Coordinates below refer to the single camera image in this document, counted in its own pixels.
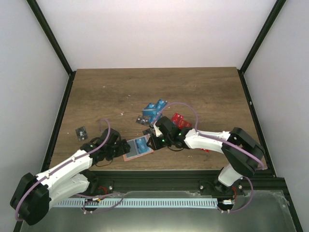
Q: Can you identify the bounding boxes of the black cards under blue pile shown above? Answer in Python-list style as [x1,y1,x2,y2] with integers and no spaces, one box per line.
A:
[136,116,151,126]

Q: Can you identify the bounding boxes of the right black frame post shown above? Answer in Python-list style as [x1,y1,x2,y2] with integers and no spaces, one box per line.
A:
[238,0,286,75]

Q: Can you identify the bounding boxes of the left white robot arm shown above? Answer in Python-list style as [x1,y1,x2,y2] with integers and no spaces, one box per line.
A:
[10,129,131,225]

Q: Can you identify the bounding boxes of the black frame post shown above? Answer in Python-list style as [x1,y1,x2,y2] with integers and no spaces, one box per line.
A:
[26,0,73,76]
[238,0,286,75]

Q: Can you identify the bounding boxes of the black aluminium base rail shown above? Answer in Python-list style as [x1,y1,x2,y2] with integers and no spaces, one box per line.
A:
[89,170,285,196]

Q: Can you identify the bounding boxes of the left black frame post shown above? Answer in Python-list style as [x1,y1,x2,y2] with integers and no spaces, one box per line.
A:
[26,0,73,76]

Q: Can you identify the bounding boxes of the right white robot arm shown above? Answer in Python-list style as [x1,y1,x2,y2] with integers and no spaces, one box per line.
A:
[147,116,265,195]

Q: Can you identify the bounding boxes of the metal sheet front panel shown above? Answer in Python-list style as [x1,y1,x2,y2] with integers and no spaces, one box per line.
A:
[30,190,298,232]

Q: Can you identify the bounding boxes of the blue card pile top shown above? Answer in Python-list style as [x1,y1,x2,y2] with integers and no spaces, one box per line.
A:
[142,99,167,124]

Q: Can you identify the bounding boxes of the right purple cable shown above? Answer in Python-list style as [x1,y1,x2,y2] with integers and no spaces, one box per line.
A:
[152,101,265,170]

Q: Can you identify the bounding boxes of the light blue slotted cable duct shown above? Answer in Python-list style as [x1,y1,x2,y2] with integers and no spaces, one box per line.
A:
[55,198,218,209]

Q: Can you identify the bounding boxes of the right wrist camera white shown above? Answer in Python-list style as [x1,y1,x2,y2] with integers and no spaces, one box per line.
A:
[154,125,162,137]

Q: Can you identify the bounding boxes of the lone black card far left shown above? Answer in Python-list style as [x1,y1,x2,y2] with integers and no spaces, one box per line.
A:
[75,126,88,142]

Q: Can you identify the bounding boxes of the red card pile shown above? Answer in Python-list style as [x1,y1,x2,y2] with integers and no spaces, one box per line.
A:
[168,112,209,152]

